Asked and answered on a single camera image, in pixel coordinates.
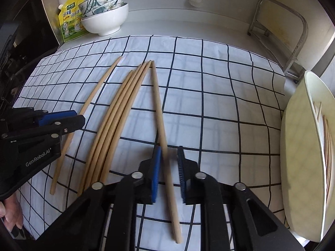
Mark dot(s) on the yellow green pouch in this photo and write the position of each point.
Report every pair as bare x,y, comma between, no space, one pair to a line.
70,23

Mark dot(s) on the dark appliance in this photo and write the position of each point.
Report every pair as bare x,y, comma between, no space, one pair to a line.
26,31

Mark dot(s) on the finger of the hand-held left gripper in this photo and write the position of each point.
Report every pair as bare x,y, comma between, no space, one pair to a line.
57,117
70,124

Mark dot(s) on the white round basin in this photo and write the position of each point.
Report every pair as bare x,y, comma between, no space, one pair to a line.
301,162

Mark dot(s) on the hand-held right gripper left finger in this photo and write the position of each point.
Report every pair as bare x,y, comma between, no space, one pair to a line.
157,175

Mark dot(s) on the plain white bowl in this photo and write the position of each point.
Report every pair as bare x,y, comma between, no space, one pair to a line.
104,23

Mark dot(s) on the person's left hand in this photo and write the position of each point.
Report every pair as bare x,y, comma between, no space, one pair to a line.
11,211

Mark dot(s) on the long wooden chopstick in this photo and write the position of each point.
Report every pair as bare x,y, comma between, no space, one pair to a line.
318,111
325,136
97,89
329,149
159,109

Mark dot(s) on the metal rack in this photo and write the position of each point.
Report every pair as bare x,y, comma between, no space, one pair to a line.
299,45

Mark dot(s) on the blue patterned bowl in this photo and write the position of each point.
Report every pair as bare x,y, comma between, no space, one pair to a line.
118,2
94,4

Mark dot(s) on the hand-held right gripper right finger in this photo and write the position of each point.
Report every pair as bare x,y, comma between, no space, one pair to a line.
181,172

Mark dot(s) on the white black-checked cloth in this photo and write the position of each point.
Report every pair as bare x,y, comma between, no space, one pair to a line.
209,109

